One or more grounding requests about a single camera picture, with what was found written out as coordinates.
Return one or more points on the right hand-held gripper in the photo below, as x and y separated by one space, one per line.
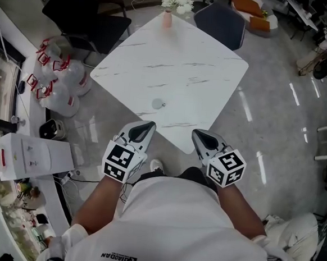
227 166

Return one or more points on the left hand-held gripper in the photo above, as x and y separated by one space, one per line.
119 157

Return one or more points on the person's left forearm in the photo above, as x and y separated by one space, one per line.
101 204

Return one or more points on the person's right forearm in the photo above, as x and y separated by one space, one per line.
237 211

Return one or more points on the person's black shorts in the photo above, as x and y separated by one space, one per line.
194 174

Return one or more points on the person's white shoe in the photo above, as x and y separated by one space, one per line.
156 165

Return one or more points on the white power strip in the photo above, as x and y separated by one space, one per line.
72 173

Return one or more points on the small black and white bin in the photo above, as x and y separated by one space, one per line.
53 129

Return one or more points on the person's white shirt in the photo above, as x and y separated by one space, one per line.
172 229

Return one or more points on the white water dispenser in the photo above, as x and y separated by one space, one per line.
34 156

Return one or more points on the black chair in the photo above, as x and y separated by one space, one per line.
84 22

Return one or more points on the dark blue chair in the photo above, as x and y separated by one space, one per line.
219 24

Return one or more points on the orange cushion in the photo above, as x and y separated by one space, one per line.
245 5
259 23

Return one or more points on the pink vase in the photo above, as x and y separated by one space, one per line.
167 19

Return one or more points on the white round sofa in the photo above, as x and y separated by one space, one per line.
269 20

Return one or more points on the white flower bouquet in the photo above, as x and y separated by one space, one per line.
178 0

